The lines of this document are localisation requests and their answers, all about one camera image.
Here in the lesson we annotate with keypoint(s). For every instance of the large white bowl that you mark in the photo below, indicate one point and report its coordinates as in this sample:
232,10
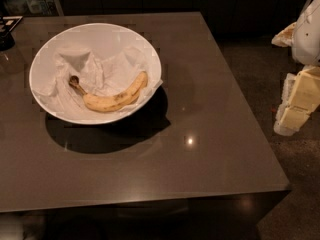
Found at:
107,39

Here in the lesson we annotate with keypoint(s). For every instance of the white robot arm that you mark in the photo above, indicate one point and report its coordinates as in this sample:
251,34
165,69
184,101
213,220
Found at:
303,37

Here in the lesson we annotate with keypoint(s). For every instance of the shelf with bottles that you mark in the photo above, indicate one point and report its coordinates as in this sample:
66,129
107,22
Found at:
31,8

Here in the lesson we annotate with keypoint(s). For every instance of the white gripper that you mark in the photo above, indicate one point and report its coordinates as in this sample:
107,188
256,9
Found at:
308,39

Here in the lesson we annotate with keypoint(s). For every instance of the black object at table corner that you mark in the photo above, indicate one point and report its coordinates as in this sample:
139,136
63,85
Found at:
7,25

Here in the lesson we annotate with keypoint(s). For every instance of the white paper liner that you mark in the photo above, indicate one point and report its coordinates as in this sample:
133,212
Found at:
52,68

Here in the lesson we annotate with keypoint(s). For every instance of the yellow banana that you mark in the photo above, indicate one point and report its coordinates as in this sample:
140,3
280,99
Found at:
115,102

